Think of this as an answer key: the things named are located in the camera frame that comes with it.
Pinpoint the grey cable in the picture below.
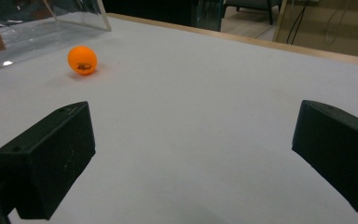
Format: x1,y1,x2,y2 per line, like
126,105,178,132
324,0,351,46

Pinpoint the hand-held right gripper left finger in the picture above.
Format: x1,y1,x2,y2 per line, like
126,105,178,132
0,101,96,220

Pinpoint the black cable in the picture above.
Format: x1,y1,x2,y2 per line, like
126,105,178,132
285,0,311,45

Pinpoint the orange table tennis ball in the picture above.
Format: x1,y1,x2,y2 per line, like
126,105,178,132
67,45,99,76

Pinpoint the clear plastic box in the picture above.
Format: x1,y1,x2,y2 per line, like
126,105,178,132
0,0,113,72

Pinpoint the dark glass cabinet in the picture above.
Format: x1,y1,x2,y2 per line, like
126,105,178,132
102,0,226,33

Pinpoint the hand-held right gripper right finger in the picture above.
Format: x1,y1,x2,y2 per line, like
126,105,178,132
291,99,358,216

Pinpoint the dark chair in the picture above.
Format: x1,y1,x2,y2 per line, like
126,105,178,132
223,0,283,26

